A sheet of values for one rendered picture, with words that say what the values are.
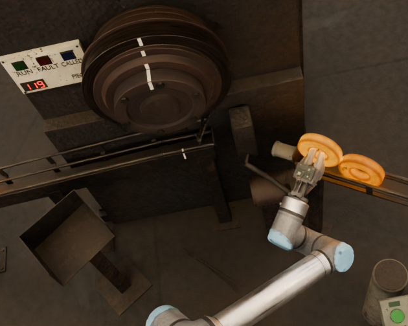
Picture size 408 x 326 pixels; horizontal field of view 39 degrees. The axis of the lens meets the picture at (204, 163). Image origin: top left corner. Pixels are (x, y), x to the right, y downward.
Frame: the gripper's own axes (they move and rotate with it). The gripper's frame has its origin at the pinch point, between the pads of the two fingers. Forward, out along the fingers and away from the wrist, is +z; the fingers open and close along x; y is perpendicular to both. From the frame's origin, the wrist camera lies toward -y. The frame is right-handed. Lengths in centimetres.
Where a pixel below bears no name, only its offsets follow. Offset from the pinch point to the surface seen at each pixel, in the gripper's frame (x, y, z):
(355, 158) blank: -12.9, 2.0, 0.2
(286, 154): 11.8, -8.0, -4.8
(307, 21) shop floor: 54, -107, 90
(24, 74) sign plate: 90, 45, -19
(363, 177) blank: -16.6, -7.9, -3.2
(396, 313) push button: -42, -5, -42
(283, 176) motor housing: 12.9, -22.7, -10.6
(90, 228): 69, -1, -58
